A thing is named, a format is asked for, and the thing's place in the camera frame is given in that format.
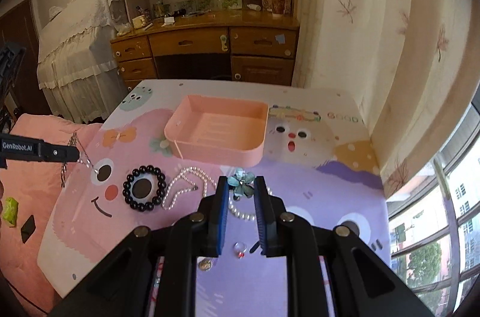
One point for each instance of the wooden desk with drawers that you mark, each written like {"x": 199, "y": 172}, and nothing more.
{"x": 243, "y": 46}

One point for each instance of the teal flower hair clip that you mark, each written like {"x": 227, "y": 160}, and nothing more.
{"x": 241, "y": 183}

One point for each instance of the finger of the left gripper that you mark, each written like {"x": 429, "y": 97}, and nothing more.
{"x": 28, "y": 149}

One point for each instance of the pink bed quilt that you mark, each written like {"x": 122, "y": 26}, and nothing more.
{"x": 36, "y": 186}

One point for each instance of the pink plastic tray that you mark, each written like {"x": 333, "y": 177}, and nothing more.
{"x": 222, "y": 131}

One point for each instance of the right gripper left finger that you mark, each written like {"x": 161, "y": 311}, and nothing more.
{"x": 213, "y": 229}

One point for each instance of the red patterned paper cup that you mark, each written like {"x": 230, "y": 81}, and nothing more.
{"x": 278, "y": 8}

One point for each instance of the white lace cloth cover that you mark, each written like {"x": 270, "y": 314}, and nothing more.
{"x": 77, "y": 71}

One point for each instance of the cream floral curtain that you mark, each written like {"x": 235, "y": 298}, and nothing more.
{"x": 411, "y": 66}

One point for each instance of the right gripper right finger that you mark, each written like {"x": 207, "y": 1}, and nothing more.
{"x": 268, "y": 219}

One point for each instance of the cartoon printed table cover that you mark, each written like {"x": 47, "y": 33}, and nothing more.
{"x": 123, "y": 237}

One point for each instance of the window frame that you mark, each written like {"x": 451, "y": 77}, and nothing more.
{"x": 434, "y": 222}

